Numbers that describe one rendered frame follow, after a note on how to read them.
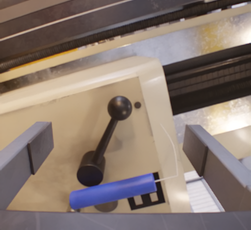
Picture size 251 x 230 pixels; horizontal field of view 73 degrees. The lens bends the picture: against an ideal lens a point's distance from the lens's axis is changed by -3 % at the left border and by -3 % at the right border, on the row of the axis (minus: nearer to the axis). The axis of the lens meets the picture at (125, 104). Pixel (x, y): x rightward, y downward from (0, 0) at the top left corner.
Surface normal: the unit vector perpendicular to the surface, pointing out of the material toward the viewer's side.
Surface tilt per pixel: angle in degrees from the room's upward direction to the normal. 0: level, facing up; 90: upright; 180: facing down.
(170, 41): 90
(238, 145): 90
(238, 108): 90
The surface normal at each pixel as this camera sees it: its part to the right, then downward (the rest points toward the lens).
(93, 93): 0.02, 0.28
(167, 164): 0.70, 0.01
